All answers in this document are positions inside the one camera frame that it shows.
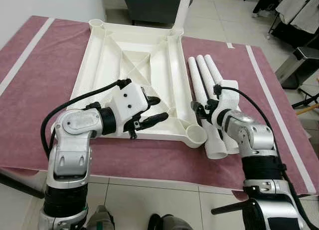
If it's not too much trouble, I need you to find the white plastic table leg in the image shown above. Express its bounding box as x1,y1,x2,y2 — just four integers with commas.
187,57,230,160
172,0,194,39
196,55,241,155
204,54,239,91

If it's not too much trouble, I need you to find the mauve cloth with white stripes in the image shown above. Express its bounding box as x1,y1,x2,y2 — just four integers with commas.
0,15,319,196

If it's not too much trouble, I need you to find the light wooden table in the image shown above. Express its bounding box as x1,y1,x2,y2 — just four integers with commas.
297,103,319,116

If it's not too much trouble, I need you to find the dark grey armchair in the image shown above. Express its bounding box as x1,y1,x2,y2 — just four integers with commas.
121,0,194,25

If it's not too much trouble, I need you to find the black metal table leg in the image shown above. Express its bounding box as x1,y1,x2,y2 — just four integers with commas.
212,202,250,216
0,169,44,199

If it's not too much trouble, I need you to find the steel pedal trash bin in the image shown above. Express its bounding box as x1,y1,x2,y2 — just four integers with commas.
275,46,319,90

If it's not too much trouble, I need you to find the grey robot left foot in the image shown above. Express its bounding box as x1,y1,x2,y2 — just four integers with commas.
87,205,115,230

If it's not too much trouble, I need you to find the grey robot foot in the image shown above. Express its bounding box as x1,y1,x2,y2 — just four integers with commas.
148,214,192,230
87,205,115,230

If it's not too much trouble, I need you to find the grey robot right foot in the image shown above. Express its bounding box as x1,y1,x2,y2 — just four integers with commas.
148,214,192,230

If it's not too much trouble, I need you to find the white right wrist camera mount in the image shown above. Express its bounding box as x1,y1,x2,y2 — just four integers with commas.
217,80,241,122

